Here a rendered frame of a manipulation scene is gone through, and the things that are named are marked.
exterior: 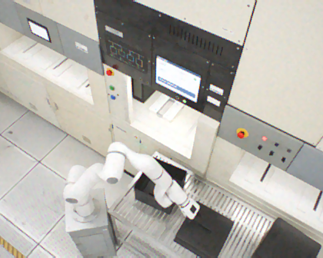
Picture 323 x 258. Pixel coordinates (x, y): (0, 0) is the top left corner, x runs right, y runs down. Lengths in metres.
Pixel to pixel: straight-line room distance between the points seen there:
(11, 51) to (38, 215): 1.54
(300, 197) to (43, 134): 2.61
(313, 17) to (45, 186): 2.74
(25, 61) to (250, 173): 2.18
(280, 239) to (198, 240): 0.48
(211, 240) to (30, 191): 1.91
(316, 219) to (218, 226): 0.66
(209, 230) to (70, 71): 1.81
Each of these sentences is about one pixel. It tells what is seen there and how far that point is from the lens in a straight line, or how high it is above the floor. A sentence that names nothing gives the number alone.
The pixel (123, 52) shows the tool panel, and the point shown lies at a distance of 2.01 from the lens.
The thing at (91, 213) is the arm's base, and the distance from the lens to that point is 2.30.
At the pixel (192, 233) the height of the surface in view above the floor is 0.86.
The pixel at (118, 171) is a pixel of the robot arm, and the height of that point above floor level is 1.45.
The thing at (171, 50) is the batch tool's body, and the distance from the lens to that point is 1.76.
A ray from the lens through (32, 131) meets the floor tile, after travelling 3.78.
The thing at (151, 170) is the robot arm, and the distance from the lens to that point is 1.66.
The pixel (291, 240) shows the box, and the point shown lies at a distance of 2.12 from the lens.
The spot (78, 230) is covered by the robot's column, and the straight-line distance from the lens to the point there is 2.31.
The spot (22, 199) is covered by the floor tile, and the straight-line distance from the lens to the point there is 3.38.
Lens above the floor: 2.87
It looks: 54 degrees down
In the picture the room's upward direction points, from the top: 4 degrees clockwise
